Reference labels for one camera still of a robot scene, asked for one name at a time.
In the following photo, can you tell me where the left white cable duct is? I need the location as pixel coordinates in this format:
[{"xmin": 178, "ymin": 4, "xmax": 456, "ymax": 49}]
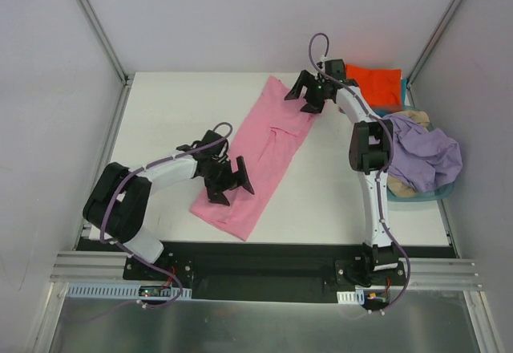
[{"xmin": 67, "ymin": 283, "xmax": 192, "ymax": 301}]

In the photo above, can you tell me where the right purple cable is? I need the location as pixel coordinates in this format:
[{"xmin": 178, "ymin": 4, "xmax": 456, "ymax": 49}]
[{"xmin": 309, "ymin": 33, "xmax": 414, "ymax": 320}]

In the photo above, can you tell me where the orange folded t shirt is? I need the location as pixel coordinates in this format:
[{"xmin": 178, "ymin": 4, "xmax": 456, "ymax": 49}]
[{"xmin": 346, "ymin": 64, "xmax": 402, "ymax": 107}]

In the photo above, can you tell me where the right aluminium frame post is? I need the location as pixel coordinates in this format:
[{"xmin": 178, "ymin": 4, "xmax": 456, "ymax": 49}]
[{"xmin": 406, "ymin": 0, "xmax": 465, "ymax": 88}]

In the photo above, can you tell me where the purple t shirt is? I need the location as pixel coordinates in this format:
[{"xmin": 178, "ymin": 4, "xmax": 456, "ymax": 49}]
[{"xmin": 385, "ymin": 113, "xmax": 463, "ymax": 193}]

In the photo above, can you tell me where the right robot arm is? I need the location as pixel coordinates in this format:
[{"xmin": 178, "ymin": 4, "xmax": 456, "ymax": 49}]
[{"xmin": 285, "ymin": 59, "xmax": 399, "ymax": 287}]

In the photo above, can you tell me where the front aluminium frame rail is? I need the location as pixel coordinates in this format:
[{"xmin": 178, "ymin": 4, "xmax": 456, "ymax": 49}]
[{"xmin": 50, "ymin": 251, "xmax": 484, "ymax": 291}]

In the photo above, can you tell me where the right white cable duct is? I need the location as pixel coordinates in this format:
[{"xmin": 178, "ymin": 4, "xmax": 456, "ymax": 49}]
[{"xmin": 337, "ymin": 290, "xmax": 365, "ymax": 306}]

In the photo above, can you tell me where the pink t shirt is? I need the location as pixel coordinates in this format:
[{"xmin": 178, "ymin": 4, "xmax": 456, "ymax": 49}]
[{"xmin": 190, "ymin": 76, "xmax": 316, "ymax": 241}]

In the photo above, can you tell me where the aluminium frame post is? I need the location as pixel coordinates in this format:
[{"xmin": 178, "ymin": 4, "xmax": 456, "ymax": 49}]
[
  {"xmin": 59, "ymin": 0, "xmax": 135, "ymax": 86},
  {"xmin": 406, "ymin": 0, "xmax": 465, "ymax": 88}
]

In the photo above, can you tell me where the teal plastic basket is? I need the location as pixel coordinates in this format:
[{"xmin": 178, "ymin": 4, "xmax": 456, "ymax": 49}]
[{"xmin": 373, "ymin": 105, "xmax": 455, "ymax": 203}]

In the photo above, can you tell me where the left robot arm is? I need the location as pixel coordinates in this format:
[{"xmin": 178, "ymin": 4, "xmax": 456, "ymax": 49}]
[{"xmin": 83, "ymin": 130, "xmax": 254, "ymax": 280}]

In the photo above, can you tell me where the left aluminium frame post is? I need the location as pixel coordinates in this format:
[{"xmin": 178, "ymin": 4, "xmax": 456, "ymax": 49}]
[{"xmin": 59, "ymin": 0, "xmax": 135, "ymax": 86}]

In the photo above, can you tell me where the white cable duct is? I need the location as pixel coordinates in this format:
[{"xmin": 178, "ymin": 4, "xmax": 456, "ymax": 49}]
[
  {"xmin": 67, "ymin": 283, "xmax": 192, "ymax": 301},
  {"xmin": 337, "ymin": 290, "xmax": 365, "ymax": 306}
]

